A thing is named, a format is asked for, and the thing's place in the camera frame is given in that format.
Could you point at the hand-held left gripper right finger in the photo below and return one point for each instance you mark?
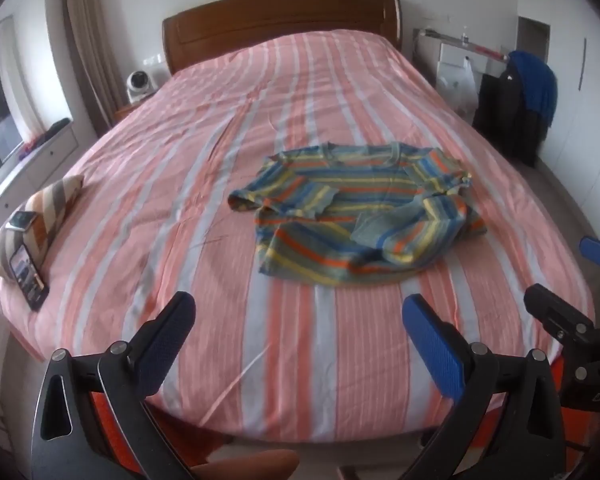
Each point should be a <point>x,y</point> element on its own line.
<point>432,345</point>

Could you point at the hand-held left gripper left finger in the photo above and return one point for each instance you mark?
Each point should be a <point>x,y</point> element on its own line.
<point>167,340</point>

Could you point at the striped multicolour t-shirt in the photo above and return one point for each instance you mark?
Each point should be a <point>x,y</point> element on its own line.
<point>330,185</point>

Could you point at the white wardrobe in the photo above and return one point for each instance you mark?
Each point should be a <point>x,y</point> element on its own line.
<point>590,110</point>

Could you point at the black smartphone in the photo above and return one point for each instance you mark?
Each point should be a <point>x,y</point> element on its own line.
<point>27,275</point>

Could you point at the black jacket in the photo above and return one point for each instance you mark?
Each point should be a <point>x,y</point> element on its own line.
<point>505,110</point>

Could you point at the striped brown pillow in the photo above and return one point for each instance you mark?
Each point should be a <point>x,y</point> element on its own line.
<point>50,205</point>

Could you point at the blue sweater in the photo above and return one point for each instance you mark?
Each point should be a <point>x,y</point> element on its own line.
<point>535,80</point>

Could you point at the smartwatch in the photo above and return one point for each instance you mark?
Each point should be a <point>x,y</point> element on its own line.
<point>21,221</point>

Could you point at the clear plastic bag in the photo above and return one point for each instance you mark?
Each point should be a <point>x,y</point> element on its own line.
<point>455,87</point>

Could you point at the wooden nightstand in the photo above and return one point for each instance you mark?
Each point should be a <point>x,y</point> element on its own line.
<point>125,111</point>

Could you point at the black item on sill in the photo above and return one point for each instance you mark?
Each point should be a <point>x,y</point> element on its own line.
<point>57,127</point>

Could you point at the white desk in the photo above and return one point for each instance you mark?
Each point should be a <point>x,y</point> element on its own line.
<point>452,55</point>

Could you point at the white round fan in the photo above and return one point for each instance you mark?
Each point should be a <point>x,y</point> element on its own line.
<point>140,85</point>

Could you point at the clear bottle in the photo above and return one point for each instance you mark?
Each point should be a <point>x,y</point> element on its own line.
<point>463,35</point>

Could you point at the laptop screen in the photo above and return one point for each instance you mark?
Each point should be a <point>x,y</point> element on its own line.
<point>5,137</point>

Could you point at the pink striped bedspread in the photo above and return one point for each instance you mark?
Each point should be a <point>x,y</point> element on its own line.
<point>280,85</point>

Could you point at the beige curtain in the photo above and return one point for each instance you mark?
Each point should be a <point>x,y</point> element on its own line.
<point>90,60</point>

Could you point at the wooden headboard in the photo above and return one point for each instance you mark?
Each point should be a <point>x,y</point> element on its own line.
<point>280,15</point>

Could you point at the white wall socket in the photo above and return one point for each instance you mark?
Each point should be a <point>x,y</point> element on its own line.
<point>153,60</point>

